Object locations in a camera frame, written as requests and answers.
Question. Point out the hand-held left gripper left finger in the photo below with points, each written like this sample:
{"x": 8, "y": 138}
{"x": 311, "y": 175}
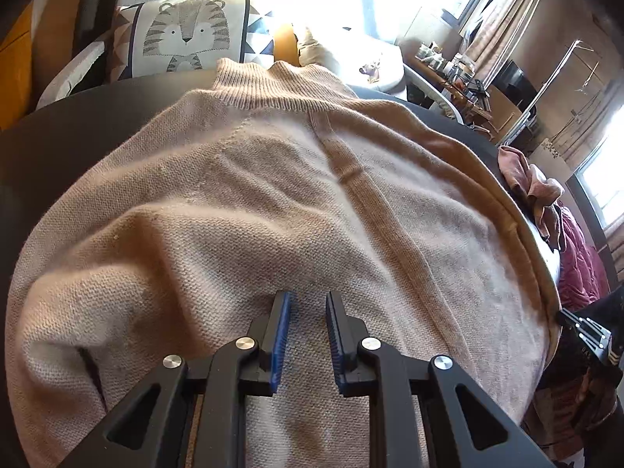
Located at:
{"x": 282, "y": 341}

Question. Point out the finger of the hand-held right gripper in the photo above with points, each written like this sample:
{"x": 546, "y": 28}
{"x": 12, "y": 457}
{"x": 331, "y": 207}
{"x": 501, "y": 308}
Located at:
{"x": 577, "y": 322}

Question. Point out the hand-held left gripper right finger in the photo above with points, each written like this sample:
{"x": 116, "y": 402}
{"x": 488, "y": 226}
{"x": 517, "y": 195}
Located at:
{"x": 336, "y": 346}

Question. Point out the beige knit sweater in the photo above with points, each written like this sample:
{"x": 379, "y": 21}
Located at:
{"x": 243, "y": 195}

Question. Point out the person's right forearm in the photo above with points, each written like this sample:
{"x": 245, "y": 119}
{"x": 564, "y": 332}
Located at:
{"x": 609, "y": 312}

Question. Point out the metal clothes rack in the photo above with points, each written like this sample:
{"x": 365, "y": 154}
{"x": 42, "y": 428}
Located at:
{"x": 530, "y": 109}

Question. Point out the pink crumpled cloth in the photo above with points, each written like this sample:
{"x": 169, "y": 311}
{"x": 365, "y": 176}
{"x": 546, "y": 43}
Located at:
{"x": 541, "y": 190}

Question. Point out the white patterned box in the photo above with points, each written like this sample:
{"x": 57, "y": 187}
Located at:
{"x": 551, "y": 153}

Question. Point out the wooden television cabinet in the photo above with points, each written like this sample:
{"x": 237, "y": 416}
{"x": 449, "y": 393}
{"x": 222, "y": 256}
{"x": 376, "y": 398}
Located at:
{"x": 504, "y": 114}

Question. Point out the black television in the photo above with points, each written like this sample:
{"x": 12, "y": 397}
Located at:
{"x": 512, "y": 80}

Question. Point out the deer print pillow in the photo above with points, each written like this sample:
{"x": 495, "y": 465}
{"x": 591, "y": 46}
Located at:
{"x": 360, "y": 70}

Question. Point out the cluttered wooden side table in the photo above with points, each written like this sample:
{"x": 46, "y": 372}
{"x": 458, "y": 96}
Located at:
{"x": 448, "y": 66}

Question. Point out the yellow blue patterned blanket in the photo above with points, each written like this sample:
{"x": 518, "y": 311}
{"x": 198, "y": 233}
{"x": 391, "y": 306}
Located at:
{"x": 285, "y": 44}

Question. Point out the tiger print pillow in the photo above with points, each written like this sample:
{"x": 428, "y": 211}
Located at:
{"x": 185, "y": 34}

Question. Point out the wooden wardrobe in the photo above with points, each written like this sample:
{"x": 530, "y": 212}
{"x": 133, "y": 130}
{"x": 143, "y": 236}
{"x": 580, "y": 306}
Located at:
{"x": 17, "y": 34}

